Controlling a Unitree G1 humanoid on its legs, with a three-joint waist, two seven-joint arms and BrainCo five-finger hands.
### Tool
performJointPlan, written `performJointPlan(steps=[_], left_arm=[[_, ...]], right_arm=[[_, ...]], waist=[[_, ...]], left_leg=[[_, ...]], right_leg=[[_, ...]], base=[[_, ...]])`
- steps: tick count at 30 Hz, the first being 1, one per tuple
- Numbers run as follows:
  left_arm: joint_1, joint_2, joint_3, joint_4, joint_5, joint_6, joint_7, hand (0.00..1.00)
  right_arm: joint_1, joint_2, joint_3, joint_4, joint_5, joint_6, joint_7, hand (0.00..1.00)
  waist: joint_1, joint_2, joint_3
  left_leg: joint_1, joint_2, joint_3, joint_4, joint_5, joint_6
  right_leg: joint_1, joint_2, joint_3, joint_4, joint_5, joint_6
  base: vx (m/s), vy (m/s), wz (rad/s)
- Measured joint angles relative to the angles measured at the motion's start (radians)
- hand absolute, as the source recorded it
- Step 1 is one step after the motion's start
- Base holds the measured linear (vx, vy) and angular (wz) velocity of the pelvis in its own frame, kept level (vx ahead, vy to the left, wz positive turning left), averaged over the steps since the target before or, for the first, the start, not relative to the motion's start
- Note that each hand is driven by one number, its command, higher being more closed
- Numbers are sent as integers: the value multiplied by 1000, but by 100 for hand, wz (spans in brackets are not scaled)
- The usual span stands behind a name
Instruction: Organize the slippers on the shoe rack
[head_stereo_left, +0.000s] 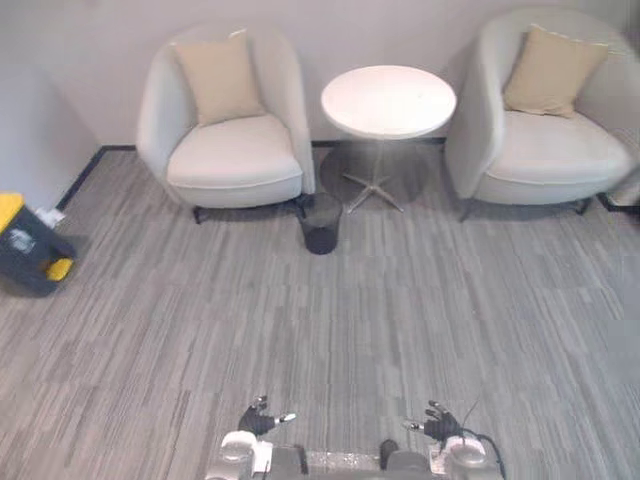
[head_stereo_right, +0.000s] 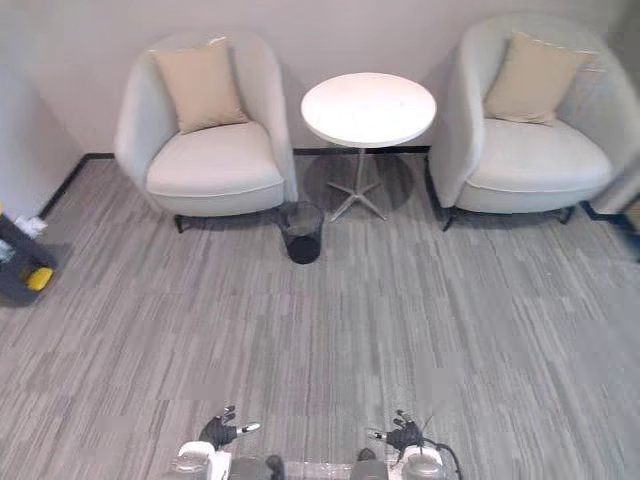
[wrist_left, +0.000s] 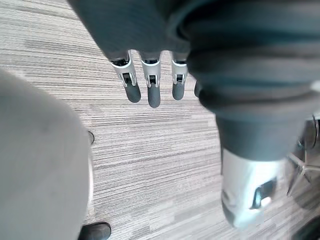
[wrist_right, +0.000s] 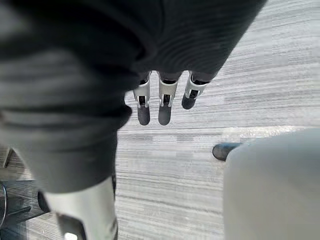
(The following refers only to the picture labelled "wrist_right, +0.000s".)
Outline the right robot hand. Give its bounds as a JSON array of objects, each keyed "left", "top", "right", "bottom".
[{"left": 0, "top": 0, "right": 269, "bottom": 240}]

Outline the dark furniture base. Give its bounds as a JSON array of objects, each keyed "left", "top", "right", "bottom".
[{"left": 0, "top": 178, "right": 51, "bottom": 227}]

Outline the silver robot leg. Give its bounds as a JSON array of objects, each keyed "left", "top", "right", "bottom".
[{"left": 222, "top": 129, "right": 320, "bottom": 240}]

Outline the dark robot foot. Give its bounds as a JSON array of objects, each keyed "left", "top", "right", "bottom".
[{"left": 212, "top": 142, "right": 244, "bottom": 163}]

